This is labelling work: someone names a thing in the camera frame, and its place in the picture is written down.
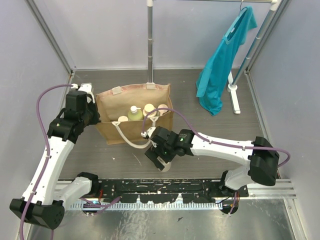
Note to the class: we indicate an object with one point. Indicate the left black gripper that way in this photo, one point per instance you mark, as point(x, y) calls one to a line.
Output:
point(93, 116)

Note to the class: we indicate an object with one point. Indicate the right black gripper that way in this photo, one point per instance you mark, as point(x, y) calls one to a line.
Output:
point(152, 155)

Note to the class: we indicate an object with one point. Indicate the cream short bottle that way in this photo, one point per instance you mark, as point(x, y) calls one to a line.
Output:
point(164, 167)

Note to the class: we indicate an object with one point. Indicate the green bottle white cap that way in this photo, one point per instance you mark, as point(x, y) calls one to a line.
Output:
point(135, 114)

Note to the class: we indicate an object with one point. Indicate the olive green bottle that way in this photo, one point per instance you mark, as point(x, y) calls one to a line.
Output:
point(123, 118)

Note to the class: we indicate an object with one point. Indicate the tan canvas tote bag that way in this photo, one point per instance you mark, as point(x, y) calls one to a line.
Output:
point(116, 102)

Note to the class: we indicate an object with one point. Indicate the cream labelled tall bottle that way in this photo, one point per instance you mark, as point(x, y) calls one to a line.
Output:
point(147, 109)

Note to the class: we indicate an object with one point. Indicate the green pump dispenser bottle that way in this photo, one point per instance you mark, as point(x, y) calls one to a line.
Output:
point(162, 109)

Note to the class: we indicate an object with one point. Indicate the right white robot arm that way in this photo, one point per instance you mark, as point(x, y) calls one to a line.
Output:
point(258, 160)

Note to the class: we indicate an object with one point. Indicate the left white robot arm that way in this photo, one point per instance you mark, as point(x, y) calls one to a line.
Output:
point(39, 204)

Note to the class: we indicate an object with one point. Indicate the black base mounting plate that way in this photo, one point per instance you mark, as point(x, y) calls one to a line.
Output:
point(148, 192)

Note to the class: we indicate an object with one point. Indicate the teal t-shirt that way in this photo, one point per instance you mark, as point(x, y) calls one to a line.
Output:
point(214, 76)

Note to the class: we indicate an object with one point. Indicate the metal clothes rack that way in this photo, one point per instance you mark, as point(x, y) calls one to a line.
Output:
point(232, 81)

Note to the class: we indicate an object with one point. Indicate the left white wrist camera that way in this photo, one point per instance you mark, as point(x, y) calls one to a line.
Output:
point(85, 87)

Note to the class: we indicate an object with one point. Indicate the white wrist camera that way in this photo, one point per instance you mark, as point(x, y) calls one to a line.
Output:
point(85, 87)
point(148, 133)

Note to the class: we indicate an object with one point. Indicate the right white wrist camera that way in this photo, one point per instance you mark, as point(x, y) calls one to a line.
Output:
point(148, 133)

